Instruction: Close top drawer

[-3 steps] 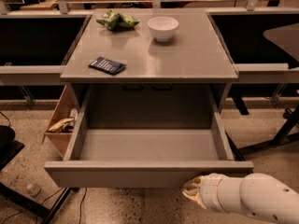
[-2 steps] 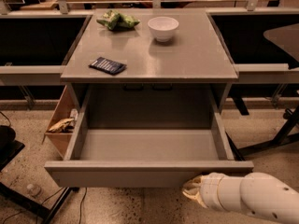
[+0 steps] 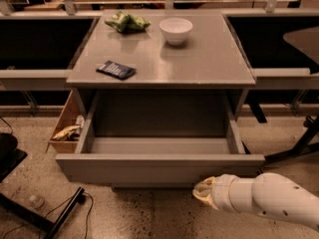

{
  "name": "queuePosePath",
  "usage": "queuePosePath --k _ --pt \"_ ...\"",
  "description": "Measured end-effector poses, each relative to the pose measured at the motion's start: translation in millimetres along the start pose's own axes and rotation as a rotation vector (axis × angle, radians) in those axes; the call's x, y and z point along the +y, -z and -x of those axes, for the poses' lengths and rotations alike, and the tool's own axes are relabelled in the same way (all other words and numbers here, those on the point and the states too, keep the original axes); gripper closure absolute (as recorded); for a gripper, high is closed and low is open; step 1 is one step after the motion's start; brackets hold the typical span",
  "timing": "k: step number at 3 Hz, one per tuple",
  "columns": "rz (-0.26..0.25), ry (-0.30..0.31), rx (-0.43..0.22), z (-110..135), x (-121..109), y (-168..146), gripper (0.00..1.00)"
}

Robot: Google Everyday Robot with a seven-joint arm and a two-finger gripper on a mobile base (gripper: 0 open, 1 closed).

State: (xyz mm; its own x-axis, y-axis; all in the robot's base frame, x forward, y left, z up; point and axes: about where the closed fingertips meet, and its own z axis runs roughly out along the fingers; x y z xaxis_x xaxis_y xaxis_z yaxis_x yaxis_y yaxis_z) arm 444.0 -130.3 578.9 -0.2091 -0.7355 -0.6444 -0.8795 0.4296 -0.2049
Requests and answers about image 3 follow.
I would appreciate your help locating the grey top drawer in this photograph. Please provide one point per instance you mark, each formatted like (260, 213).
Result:
(159, 137)

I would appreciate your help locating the yellow crumpled bag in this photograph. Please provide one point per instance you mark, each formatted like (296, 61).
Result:
(65, 133)

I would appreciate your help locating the black stand leg right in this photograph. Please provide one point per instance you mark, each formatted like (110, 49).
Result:
(279, 132)

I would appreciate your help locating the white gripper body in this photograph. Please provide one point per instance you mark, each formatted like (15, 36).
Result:
(221, 190)

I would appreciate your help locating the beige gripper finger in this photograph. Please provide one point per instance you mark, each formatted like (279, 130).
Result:
(202, 191)

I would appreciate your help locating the dark blue snack packet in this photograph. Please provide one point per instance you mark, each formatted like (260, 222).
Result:
(116, 70)

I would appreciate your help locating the white bowl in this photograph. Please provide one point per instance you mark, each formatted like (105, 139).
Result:
(175, 30)

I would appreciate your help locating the black stand leg left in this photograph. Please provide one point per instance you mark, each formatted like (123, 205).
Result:
(7, 164)

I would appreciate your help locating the black stand leg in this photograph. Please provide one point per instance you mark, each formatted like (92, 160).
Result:
(7, 164)
(279, 132)

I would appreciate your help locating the grey drawer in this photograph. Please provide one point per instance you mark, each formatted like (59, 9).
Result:
(153, 185)
(159, 137)

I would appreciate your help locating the grey drawer cabinet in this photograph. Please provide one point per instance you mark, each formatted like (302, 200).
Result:
(209, 60)

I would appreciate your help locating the wooden side box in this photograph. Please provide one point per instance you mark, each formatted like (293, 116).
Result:
(69, 115)

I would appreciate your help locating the grey bottom drawer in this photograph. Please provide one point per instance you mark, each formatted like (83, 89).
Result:
(153, 185)

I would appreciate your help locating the clear plastic bottle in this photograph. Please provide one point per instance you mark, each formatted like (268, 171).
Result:
(36, 201)

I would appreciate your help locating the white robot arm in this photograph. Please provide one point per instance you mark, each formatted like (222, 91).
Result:
(268, 195)

